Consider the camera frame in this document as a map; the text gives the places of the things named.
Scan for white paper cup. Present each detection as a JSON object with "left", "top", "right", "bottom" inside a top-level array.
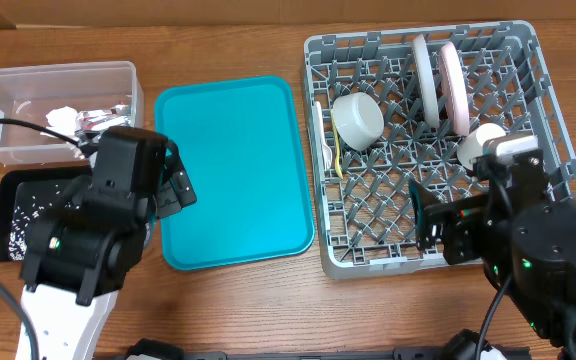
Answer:
[{"left": 457, "top": 123, "right": 506, "bottom": 171}]

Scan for grey round plate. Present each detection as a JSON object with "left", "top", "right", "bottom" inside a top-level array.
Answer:
[{"left": 412, "top": 35, "right": 440, "bottom": 129}]

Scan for grey bowl with grains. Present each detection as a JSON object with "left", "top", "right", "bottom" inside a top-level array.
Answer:
[{"left": 331, "top": 92, "right": 385, "bottom": 151}]

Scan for silver foil wrapper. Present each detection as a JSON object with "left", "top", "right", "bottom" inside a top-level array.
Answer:
[{"left": 75, "top": 103, "right": 131, "bottom": 132}]

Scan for pink round plate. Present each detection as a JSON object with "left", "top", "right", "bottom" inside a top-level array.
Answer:
[{"left": 439, "top": 42, "right": 470, "bottom": 136}]

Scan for white napkin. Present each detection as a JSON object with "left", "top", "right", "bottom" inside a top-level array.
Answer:
[{"left": 46, "top": 106, "right": 79, "bottom": 142}]

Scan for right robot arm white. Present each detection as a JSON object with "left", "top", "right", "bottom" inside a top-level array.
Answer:
[{"left": 409, "top": 150, "right": 576, "bottom": 359}]

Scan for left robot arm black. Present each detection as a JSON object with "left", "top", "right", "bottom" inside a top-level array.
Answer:
[{"left": 16, "top": 126, "right": 197, "bottom": 359}]

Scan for grey dishwasher rack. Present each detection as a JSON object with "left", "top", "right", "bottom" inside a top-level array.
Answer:
[{"left": 303, "top": 20, "right": 576, "bottom": 279}]

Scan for teal serving tray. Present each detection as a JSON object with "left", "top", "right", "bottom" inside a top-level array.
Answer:
[{"left": 154, "top": 76, "right": 315, "bottom": 271}]

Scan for white plastic fork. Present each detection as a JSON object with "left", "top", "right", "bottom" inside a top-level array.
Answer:
[{"left": 314, "top": 101, "right": 332, "bottom": 169}]

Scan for yellow plastic utensil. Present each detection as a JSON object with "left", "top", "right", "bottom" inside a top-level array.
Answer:
[{"left": 330, "top": 109, "right": 344, "bottom": 181}]

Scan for clear plastic bin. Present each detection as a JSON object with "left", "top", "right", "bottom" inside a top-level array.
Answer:
[{"left": 0, "top": 61, "right": 144, "bottom": 165}]

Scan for black plastic tray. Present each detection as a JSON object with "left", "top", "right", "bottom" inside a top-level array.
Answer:
[{"left": 0, "top": 166, "right": 91, "bottom": 262}]

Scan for spilled white rice grains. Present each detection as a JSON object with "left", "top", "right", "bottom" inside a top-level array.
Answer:
[{"left": 7, "top": 179, "right": 71, "bottom": 261}]

